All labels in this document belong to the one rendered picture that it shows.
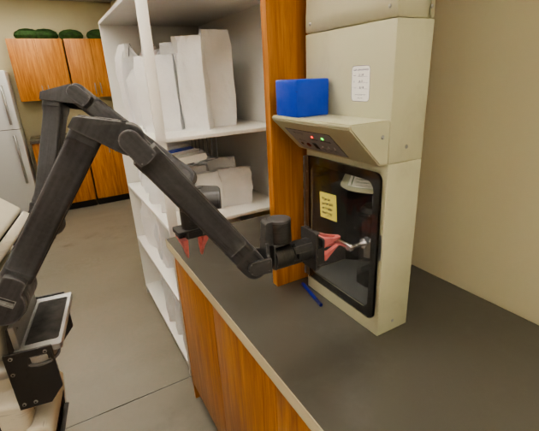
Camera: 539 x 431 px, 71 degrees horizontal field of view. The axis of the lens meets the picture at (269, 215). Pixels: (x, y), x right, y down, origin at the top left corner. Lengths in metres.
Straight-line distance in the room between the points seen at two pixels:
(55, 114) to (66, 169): 0.51
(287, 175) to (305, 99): 0.29
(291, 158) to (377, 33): 0.45
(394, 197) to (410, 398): 0.45
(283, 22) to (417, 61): 0.40
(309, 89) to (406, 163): 0.30
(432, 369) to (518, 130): 0.66
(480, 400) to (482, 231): 0.53
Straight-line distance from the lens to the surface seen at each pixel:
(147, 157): 0.74
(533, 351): 1.20
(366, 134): 0.84
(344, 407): 0.92
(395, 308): 1.11
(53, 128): 1.27
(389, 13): 0.90
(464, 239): 1.37
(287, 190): 1.20
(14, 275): 0.85
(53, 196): 0.80
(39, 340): 1.11
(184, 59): 2.00
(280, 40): 1.14
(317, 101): 1.01
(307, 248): 0.93
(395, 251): 1.01
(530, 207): 1.24
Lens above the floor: 1.61
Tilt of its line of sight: 20 degrees down
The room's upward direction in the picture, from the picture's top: 3 degrees counter-clockwise
